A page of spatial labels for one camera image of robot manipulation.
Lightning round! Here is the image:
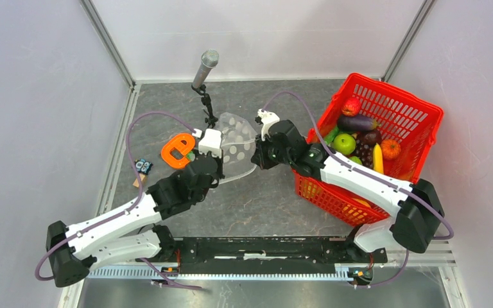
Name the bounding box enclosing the yellow banana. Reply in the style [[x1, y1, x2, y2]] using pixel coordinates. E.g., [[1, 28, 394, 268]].
[[372, 143, 385, 174]]

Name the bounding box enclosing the blue owl toy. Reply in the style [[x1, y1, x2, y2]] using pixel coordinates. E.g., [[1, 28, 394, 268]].
[[135, 158, 153, 175]]

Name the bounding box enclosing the green lego brick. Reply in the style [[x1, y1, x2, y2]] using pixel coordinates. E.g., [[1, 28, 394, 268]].
[[186, 151, 196, 162]]

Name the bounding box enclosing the silver microphone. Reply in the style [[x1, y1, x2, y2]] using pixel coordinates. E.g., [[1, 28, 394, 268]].
[[191, 49, 220, 90]]

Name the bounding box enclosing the red apple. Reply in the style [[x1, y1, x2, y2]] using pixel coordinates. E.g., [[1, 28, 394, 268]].
[[341, 97, 361, 117]]

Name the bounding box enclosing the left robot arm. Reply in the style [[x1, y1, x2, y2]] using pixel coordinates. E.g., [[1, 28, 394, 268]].
[[46, 155, 223, 287]]

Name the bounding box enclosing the red plastic basket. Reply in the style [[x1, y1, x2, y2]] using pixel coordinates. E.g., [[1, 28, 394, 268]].
[[295, 73, 444, 227]]

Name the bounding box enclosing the black mini tripod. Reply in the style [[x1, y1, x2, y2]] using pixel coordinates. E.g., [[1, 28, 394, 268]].
[[191, 84, 218, 128]]

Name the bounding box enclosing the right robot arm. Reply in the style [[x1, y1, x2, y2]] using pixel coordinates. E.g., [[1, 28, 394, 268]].
[[251, 113, 443, 262]]

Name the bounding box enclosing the dark red grape bunch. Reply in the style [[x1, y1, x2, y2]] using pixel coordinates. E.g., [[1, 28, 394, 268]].
[[352, 141, 374, 169]]

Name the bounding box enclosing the orange fruit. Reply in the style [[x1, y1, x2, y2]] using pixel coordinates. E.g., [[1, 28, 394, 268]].
[[349, 198, 372, 209]]

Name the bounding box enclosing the purple cable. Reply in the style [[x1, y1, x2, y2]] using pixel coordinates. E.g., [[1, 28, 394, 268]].
[[34, 111, 196, 282], [263, 90, 455, 290]]

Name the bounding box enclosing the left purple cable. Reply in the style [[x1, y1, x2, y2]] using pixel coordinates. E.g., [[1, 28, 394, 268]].
[[34, 111, 196, 282]]

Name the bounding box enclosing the green apple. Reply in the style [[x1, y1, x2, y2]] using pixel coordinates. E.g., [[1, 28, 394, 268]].
[[331, 133, 356, 155], [349, 156, 363, 166]]

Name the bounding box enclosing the clear dotted zip bag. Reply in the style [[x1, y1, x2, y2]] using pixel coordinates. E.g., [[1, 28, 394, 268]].
[[215, 112, 257, 184]]

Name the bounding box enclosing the small wooden block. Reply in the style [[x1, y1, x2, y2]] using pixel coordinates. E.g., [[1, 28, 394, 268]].
[[133, 173, 148, 188]]

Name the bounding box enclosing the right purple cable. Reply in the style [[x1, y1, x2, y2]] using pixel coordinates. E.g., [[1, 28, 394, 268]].
[[263, 90, 455, 290]]

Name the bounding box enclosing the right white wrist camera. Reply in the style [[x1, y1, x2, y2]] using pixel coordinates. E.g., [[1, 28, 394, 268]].
[[255, 108, 280, 141]]

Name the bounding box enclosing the green cucumber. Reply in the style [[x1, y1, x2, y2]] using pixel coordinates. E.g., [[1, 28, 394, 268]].
[[324, 126, 340, 146]]

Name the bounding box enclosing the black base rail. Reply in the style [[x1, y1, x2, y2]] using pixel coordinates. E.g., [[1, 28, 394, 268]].
[[148, 226, 388, 285]]

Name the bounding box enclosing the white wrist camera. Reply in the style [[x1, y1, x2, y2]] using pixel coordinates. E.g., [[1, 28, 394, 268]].
[[255, 108, 280, 141], [191, 128, 223, 158]]

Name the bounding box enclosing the purple eggplant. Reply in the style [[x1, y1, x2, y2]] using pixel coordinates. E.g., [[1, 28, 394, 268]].
[[336, 114, 379, 132]]

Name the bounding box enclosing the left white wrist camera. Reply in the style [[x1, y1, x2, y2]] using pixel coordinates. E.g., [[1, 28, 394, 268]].
[[191, 128, 223, 158]]

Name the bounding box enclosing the orange mini pumpkin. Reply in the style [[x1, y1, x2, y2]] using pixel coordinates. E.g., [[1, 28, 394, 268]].
[[380, 139, 401, 160]]

